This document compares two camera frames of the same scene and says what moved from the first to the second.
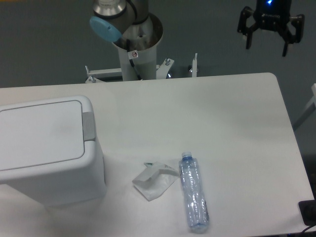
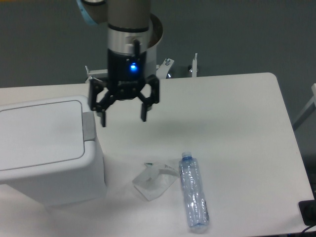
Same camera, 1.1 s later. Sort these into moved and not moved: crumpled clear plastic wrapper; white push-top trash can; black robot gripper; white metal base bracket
Moved: black robot gripper
Not moved: white push-top trash can; crumpled clear plastic wrapper; white metal base bracket
